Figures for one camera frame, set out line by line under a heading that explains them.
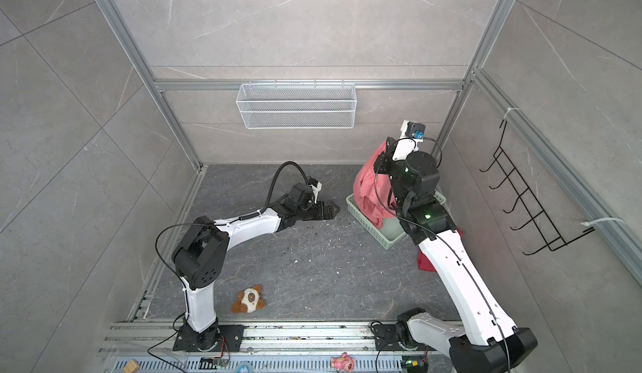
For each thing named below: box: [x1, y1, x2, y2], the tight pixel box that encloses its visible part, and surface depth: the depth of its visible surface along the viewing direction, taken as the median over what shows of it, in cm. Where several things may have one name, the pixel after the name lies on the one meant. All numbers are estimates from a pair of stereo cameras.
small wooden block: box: [122, 359, 140, 373], surface depth 70 cm
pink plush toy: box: [330, 352, 356, 373], surface depth 69 cm
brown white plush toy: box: [230, 284, 265, 314], surface depth 80 cm
